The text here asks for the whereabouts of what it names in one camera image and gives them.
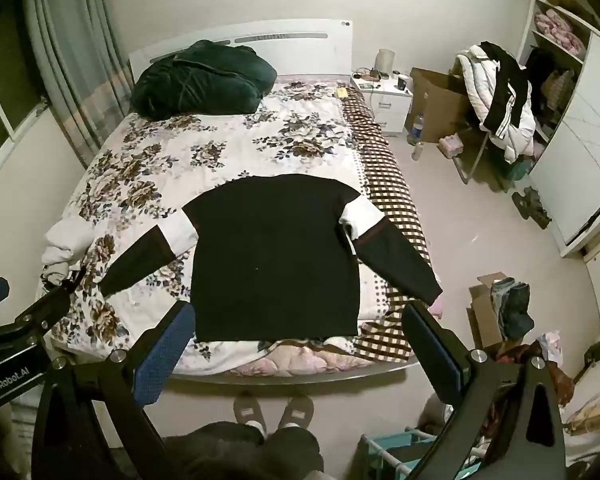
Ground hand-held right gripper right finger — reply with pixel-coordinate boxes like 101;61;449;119
401;301;567;480

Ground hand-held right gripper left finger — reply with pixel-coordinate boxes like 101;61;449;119
30;300;198;480

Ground black and white knit sweater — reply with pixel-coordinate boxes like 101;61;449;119
99;174;443;345

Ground small cardboard box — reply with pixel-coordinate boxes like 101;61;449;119
467;271;536;352

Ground folded jeans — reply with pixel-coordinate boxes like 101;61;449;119
490;277;535;342

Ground teal laundry rack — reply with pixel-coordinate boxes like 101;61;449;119
355;426;482;480

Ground grey slipper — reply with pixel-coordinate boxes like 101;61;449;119
233;393;266;437
278;393;315;432

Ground person's dark pants legs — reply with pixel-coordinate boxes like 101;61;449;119
159;420;327;480

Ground floral quilt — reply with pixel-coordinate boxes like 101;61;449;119
40;77;416;376

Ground dark camouflage object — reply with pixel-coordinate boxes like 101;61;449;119
511;186;553;230

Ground brown checked blanket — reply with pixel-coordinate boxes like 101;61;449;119
341;95;443;363

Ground metal chair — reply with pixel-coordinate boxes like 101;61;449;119
452;129;492;185

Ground white framed window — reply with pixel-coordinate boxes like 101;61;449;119
0;5;52;177

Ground pink wrapped package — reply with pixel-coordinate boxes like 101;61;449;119
438;132;466;159

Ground chair with jackets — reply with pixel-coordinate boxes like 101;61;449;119
455;42;537;163

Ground grey curtain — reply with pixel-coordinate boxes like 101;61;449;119
22;0;137;167

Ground white wardrobe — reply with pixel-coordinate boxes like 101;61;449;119
515;0;600;261

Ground large cardboard box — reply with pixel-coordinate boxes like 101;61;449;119
405;67;475;144

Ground white nightstand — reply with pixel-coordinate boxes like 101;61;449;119
350;72;414;137

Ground dark green blanket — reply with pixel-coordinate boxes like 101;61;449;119
130;40;278;121

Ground black garment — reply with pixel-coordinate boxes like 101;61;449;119
479;41;532;134

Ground pink bedding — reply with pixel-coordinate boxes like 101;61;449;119
535;9;587;52

